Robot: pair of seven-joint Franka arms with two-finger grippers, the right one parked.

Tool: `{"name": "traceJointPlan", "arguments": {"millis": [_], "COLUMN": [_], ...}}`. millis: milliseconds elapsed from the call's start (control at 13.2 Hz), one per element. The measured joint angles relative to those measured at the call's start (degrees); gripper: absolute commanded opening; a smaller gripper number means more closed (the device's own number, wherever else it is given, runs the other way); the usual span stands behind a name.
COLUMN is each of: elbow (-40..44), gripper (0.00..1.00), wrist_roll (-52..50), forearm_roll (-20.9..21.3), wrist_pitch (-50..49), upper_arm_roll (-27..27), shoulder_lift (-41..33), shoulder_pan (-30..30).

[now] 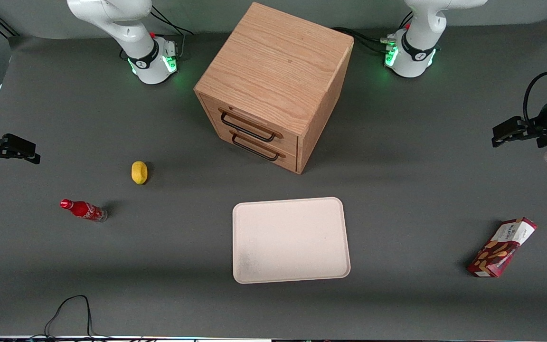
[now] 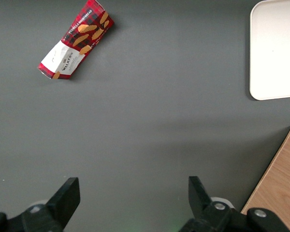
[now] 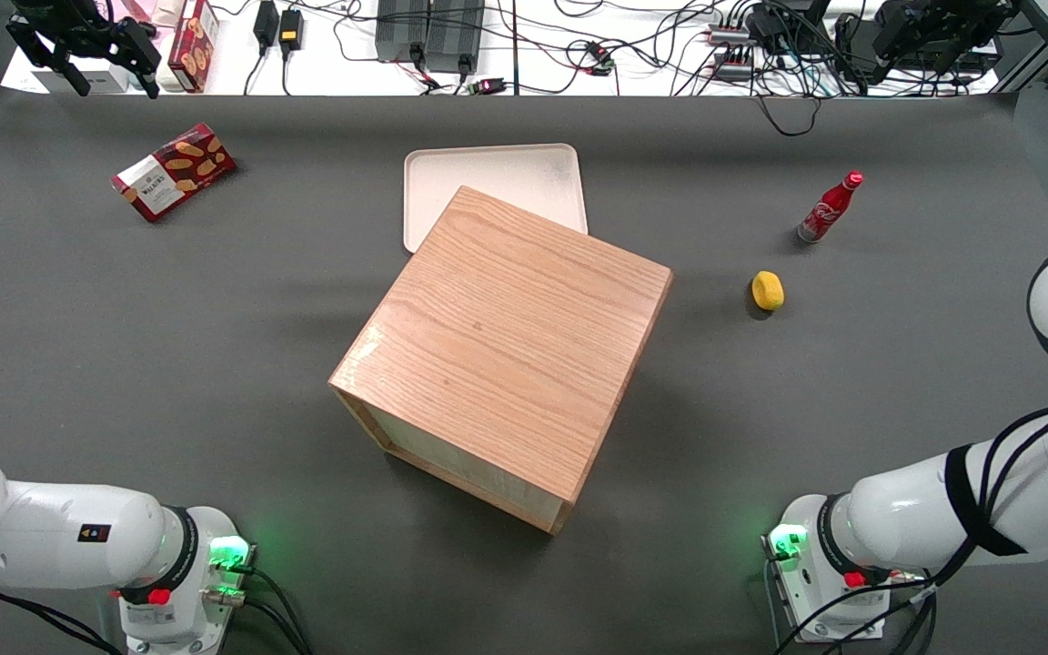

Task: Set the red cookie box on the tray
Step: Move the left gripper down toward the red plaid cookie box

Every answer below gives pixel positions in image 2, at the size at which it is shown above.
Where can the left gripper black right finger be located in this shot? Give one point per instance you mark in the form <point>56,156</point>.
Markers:
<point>203,205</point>

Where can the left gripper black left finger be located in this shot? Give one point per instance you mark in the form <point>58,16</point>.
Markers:
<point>62,200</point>

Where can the light wooden box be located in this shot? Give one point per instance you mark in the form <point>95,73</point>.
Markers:
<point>278,178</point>

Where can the red tartan shortbread cookie box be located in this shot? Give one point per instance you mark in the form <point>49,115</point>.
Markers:
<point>84,33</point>

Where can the white rectangular tray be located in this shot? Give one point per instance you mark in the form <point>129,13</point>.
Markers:
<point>275,48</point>

